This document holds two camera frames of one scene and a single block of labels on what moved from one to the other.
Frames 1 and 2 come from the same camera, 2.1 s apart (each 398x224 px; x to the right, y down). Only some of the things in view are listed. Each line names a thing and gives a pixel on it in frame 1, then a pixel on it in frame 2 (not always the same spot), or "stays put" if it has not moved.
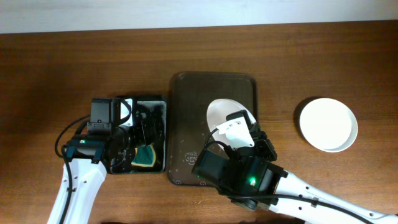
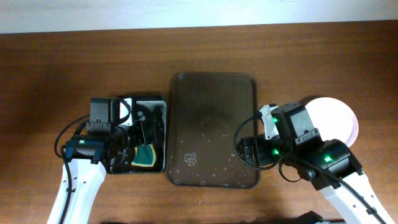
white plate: [217, 112] → [333, 119]
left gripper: [145, 125] stays put
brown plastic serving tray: [189, 95] stays put
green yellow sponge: [144, 156] stays put
